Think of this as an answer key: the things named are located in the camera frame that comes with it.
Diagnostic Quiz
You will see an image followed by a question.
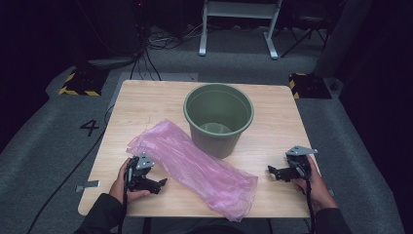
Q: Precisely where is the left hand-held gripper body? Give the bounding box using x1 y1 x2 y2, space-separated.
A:
126 151 156 193

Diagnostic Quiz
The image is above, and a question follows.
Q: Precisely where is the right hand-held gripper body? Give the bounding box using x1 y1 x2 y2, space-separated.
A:
283 145 319 182

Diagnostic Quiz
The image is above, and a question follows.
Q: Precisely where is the pink plastic bag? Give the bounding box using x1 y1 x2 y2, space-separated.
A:
126 119 259 222

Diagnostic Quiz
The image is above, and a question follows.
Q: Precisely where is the green plastic bin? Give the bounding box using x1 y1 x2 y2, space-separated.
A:
183 83 255 160

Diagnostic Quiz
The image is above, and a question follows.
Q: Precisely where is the person's left hand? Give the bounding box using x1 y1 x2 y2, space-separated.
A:
109 158 151 205

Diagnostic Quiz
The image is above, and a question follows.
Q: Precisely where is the person's right hand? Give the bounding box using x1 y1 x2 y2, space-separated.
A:
293 155 339 213

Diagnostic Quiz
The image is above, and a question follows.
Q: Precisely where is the grey tape strip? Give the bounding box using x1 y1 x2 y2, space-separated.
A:
75 180 101 193

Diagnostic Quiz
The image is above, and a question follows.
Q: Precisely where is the black yellow striped stand base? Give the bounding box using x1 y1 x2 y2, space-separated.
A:
288 72 333 100
57 66 110 97

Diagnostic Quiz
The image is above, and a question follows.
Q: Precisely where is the light grey stand foot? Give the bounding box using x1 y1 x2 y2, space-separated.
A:
87 57 134 69

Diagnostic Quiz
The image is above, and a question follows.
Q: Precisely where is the dark tripod stand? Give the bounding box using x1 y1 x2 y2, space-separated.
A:
281 13 329 59

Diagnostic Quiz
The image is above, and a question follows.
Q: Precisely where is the grey curtain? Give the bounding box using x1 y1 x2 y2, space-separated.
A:
313 0 374 79

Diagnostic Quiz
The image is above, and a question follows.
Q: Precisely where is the right hand-held gripper cable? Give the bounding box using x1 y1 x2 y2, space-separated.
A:
303 169 317 234

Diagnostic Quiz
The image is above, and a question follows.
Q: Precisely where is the long black floor cable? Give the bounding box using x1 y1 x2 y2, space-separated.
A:
25 103 115 234

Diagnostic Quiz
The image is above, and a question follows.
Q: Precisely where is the bundle of black cables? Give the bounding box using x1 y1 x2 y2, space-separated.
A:
130 22 208 82

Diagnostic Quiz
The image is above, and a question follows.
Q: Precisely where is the white metal table frame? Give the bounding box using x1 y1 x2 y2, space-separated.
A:
198 0 283 60

